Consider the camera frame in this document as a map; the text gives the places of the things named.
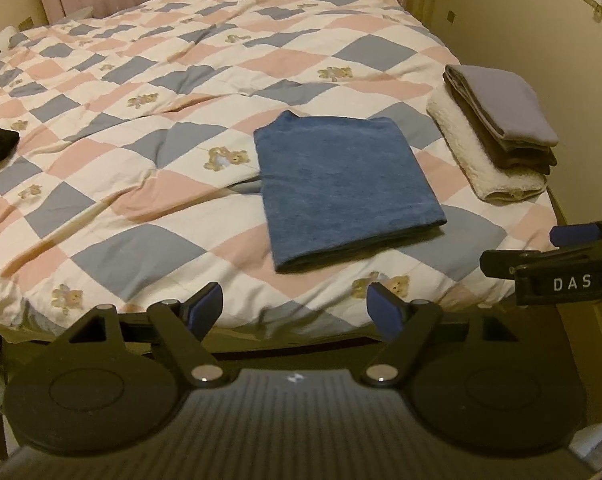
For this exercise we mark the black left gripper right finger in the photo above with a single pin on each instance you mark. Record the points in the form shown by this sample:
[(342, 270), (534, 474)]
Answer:
[(474, 380)]

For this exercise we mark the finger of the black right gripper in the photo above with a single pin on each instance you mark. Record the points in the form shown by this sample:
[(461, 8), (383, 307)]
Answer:
[(574, 234), (521, 264)]

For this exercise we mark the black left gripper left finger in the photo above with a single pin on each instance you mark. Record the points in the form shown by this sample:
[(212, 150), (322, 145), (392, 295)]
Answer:
[(114, 379)]

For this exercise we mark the blue denim jeans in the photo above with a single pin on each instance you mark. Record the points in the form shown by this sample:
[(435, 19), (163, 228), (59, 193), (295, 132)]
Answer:
[(335, 188)]

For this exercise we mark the folded dark brown cloth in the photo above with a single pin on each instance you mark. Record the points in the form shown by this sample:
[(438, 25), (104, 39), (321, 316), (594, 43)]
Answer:
[(538, 159)]

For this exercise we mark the folded white fluffy towel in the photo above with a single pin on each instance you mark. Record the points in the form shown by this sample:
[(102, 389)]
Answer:
[(461, 133)]

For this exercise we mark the folded purple grey cloth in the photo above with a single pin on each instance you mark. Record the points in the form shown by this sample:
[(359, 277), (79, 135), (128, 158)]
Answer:
[(505, 104)]

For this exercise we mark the checkered pink grey quilt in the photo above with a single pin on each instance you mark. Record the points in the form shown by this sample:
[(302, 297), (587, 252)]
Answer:
[(136, 177)]

